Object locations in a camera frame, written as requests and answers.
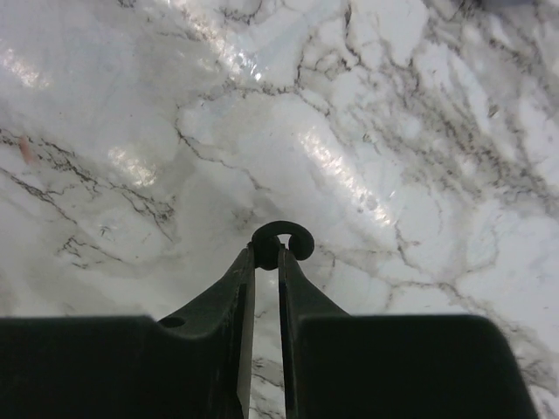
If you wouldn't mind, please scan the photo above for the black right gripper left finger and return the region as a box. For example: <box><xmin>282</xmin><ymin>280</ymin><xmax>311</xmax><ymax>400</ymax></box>
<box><xmin>1</xmin><ymin>247</ymin><xmax>255</xmax><ymax>418</ymax></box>

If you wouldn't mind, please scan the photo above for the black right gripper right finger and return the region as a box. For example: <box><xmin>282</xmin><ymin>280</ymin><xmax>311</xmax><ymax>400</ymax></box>
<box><xmin>279</xmin><ymin>250</ymin><xmax>536</xmax><ymax>418</ymax></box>

